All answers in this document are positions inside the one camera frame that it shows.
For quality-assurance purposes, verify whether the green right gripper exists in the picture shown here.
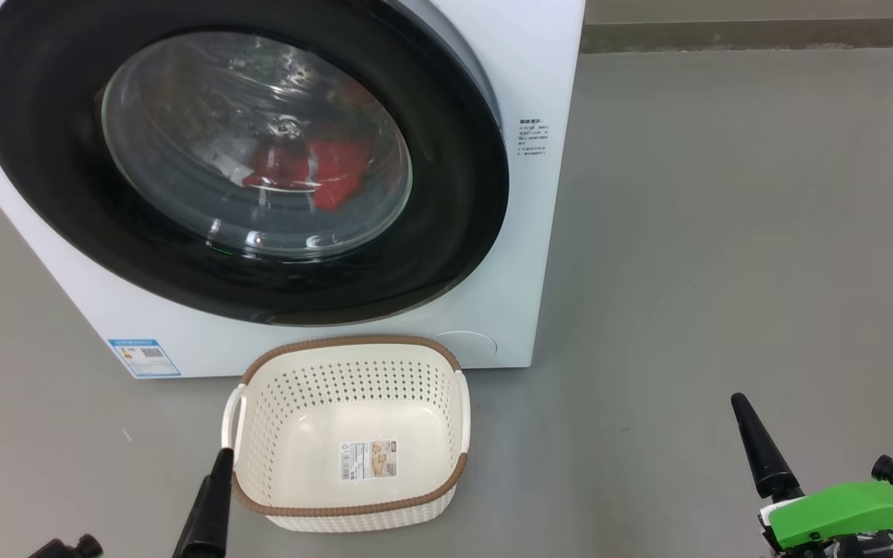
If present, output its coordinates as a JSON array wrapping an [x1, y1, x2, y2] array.
[[730, 392, 893, 558]]

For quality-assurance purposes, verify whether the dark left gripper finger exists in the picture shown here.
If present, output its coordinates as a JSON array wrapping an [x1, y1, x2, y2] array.
[[172, 447, 235, 558]]

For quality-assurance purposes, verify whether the dark washing machine door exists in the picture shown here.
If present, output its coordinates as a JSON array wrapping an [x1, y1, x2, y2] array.
[[0, 0, 511, 326]]

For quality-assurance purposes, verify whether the red garment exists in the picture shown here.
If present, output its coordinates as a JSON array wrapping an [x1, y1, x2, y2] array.
[[241, 138, 374, 212]]

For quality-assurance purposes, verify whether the cream perforated laundry basket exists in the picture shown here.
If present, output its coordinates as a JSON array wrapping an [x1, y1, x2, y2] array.
[[221, 335, 471, 534]]

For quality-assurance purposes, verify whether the white front-load washing machine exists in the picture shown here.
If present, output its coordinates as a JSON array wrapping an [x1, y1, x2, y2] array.
[[0, 0, 587, 381]]

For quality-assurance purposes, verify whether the blue energy label sticker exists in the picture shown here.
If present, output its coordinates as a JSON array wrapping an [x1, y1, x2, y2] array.
[[108, 338, 182, 379]]

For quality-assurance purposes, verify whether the paper product label sticker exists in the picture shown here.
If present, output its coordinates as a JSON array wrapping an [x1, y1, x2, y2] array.
[[339, 439, 398, 482]]

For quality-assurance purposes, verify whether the round white filter cover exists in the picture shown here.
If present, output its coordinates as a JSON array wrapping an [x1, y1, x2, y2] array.
[[433, 331, 498, 365]]

